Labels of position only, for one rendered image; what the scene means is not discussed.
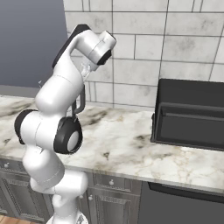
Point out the grey cupboard door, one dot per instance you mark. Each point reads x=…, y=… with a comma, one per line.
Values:
x=14, y=195
x=116, y=208

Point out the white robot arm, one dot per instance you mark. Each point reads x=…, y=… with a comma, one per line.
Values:
x=55, y=96

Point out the dark grey dishwasher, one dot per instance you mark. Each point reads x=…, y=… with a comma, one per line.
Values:
x=175, y=210

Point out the white cupboard door knob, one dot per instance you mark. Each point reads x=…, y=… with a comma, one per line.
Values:
x=90, y=197

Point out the grey drawer front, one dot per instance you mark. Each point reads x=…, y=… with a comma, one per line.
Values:
x=16, y=166
x=125, y=183

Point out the white drawer knob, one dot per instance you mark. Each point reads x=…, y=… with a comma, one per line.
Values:
x=5, y=165
x=111, y=182

